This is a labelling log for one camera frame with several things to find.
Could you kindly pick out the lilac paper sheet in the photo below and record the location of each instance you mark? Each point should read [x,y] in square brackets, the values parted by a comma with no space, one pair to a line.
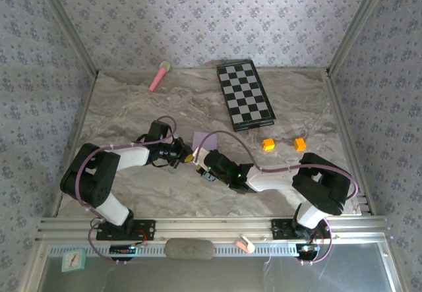
[204,138]

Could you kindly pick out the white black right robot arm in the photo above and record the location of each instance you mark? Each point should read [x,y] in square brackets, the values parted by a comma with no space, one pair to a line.
[316,186]

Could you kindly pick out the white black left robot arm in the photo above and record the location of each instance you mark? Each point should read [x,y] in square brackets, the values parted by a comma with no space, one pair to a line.
[132,157]

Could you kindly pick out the grey metal sheet tray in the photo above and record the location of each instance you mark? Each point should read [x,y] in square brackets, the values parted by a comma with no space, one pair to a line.
[214,275]

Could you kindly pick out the yellow cube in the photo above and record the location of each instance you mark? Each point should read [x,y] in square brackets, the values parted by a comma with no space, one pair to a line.
[299,144]
[268,144]

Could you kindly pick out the pink toy microphone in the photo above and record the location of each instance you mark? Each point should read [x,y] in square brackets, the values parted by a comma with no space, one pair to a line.
[158,77]

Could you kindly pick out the grey oblong stone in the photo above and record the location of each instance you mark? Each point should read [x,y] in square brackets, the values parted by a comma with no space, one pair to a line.
[189,249]

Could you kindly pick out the black grey chessboard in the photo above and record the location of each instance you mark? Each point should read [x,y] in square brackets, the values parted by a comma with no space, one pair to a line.
[245,94]

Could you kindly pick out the teal alarm clock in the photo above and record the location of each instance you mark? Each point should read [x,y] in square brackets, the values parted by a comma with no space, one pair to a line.
[73,260]

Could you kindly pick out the aluminium mounting rail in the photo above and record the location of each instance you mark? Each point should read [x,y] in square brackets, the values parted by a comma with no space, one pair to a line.
[214,227]

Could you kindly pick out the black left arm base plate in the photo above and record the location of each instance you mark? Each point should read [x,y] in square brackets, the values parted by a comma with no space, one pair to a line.
[148,229]

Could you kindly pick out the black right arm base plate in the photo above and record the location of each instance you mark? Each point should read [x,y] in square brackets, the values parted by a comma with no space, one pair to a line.
[280,229]

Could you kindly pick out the aluminium table side rail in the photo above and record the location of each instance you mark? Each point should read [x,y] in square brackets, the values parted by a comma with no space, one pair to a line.
[85,107]
[335,97]

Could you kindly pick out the aluminium frame post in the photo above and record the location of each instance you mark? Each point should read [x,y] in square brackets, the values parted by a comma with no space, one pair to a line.
[359,25]
[66,25]

